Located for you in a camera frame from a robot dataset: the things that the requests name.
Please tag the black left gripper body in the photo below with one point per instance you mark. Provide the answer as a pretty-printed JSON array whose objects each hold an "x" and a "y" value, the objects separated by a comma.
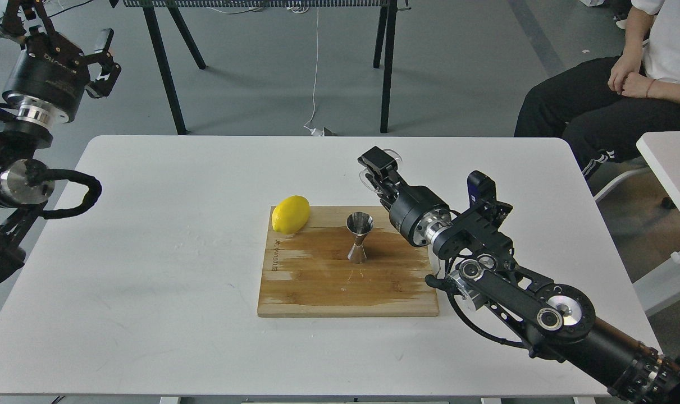
[{"x": 45, "y": 71}]

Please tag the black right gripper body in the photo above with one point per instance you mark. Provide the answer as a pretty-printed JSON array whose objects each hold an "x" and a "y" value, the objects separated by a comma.
[{"x": 416, "y": 212}]

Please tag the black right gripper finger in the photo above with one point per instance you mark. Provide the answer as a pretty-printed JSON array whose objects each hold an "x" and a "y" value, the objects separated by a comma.
[
  {"x": 385, "y": 189},
  {"x": 380, "y": 163}
]

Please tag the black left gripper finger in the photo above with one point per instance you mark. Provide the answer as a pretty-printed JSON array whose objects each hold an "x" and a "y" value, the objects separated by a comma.
[
  {"x": 26, "y": 22},
  {"x": 110, "y": 70}
]

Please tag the steel jigger measuring cup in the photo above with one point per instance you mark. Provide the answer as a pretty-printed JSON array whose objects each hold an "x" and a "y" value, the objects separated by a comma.
[{"x": 359, "y": 224}]

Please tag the clear glass cup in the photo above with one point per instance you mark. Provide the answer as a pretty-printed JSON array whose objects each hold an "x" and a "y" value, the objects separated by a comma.
[{"x": 377, "y": 163}]

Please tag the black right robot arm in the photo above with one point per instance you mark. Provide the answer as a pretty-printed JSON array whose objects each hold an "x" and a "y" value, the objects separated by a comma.
[{"x": 506, "y": 303}]

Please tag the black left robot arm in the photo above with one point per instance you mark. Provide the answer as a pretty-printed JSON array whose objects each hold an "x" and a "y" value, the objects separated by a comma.
[{"x": 28, "y": 186}]

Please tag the yellow lemon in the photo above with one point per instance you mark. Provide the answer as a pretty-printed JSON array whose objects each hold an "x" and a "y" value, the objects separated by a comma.
[{"x": 291, "y": 215}]

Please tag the wooden cutting board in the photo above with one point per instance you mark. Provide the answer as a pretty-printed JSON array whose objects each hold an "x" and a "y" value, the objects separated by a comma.
[{"x": 308, "y": 274}]

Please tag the seated person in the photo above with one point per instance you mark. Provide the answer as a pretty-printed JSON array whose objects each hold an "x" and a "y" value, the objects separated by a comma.
[{"x": 601, "y": 108}]

